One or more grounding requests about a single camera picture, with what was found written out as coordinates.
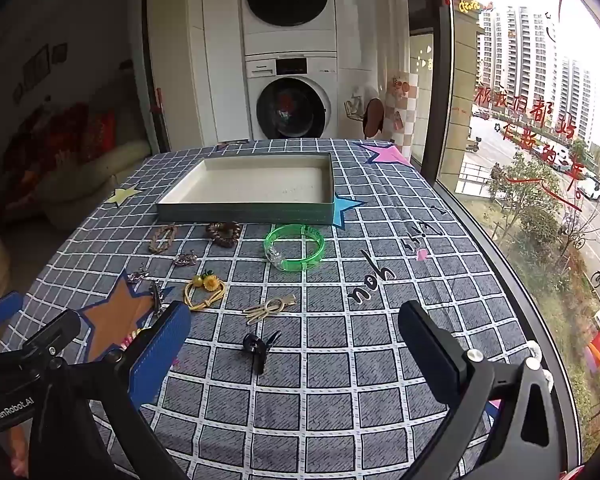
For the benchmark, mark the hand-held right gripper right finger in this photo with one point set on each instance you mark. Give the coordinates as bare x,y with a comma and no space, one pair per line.
427,345

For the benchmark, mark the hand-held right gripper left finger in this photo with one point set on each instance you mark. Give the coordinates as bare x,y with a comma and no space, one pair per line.
162,350

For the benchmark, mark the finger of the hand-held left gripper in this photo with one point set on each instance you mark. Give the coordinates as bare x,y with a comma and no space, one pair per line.
55,331
0,310

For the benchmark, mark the silver hairpin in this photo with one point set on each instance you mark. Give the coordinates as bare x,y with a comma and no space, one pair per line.
157,300

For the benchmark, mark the silver brooch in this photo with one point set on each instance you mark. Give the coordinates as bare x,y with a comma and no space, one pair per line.
139,275
185,259

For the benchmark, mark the black claw hair clip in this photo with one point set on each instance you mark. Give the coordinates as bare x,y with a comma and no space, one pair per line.
254,346

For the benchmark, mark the beige hair clip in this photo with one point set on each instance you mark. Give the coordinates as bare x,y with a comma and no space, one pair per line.
267,307

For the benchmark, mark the grey cardboard box tray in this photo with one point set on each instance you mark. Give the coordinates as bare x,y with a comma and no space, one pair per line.
260,185

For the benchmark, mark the checked grey tablecloth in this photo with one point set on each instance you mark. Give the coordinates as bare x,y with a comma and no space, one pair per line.
330,360

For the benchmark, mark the white plastic object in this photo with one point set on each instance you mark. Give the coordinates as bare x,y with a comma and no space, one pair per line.
534,349

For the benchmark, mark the beige sofa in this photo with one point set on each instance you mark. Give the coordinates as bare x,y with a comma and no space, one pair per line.
110,160

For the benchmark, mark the red cushions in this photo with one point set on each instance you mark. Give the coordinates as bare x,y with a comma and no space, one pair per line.
80,132

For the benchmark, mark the white van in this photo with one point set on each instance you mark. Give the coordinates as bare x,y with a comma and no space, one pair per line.
590,189

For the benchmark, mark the pink checkered panel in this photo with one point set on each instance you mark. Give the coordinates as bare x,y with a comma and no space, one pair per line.
405,110

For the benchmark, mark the brown wooden stool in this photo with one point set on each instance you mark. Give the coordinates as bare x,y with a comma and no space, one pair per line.
374,112

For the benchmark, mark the red lettering window decal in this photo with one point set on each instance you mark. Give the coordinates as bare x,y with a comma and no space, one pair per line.
525,110

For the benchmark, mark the white cabinet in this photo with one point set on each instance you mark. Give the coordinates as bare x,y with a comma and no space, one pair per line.
205,60

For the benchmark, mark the apartment buildings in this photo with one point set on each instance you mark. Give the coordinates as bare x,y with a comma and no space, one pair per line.
520,50

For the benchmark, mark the wall picture frames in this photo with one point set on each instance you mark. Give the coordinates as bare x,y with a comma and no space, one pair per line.
35,67

